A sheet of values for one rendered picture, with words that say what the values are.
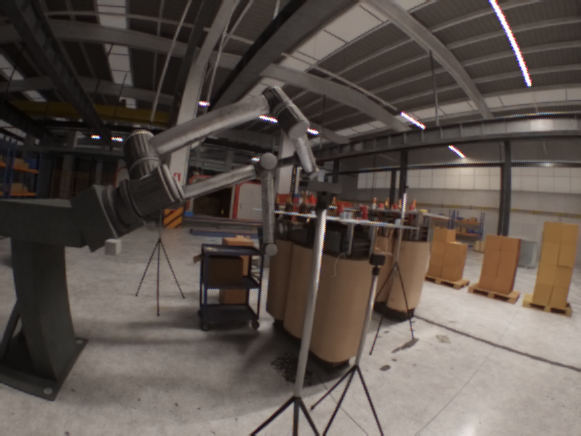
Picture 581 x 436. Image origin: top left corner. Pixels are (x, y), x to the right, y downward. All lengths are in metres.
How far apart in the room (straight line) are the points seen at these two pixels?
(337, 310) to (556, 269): 4.79
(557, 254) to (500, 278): 1.41
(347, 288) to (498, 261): 4.61
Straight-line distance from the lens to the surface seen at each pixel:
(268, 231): 2.04
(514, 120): 9.96
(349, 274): 1.87
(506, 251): 6.00
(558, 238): 5.80
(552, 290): 5.88
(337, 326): 2.01
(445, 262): 6.46
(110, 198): 1.29
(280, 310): 2.74
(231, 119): 1.46
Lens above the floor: 1.39
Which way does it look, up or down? 2 degrees down
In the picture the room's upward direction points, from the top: 6 degrees clockwise
